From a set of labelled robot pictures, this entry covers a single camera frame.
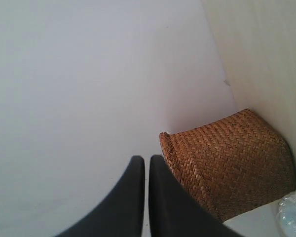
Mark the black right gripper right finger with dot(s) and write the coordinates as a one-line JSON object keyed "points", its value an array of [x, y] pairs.
{"points": [[173, 212]]}

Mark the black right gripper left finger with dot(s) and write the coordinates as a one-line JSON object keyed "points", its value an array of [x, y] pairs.
{"points": [[121, 212]]}

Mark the clear plastic water bottle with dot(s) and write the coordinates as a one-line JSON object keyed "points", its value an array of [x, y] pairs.
{"points": [[286, 215]]}

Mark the brown woven basket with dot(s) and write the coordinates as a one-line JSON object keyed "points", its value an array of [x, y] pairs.
{"points": [[233, 165]]}

